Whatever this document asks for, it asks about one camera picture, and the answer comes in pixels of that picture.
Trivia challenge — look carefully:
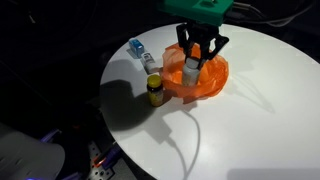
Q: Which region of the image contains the yellow-capped amber vitamin bottle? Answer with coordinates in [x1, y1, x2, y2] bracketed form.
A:
[147, 74, 164, 107]

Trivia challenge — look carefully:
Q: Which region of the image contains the small blue box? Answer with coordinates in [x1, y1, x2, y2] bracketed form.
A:
[128, 38, 145, 58]

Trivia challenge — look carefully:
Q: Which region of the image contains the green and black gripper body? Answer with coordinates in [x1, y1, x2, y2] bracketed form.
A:
[159, 0, 234, 44]

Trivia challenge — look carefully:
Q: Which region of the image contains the grey cable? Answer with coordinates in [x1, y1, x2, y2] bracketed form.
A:
[226, 1, 316, 28]

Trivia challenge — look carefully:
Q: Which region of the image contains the white pill bottle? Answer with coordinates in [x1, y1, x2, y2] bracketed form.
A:
[182, 58, 200, 86]

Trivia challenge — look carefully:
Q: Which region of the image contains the orange plastic bag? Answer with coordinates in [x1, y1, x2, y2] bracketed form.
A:
[160, 44, 229, 98]

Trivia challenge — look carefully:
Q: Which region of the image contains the small white tube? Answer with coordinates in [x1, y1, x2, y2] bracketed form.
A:
[141, 52, 159, 74]

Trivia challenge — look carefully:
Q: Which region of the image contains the red and purple clamp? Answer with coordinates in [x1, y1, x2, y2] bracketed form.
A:
[93, 144, 121, 169]

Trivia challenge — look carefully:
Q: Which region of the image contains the perforated metal plate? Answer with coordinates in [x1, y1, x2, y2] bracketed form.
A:
[85, 141, 115, 180]

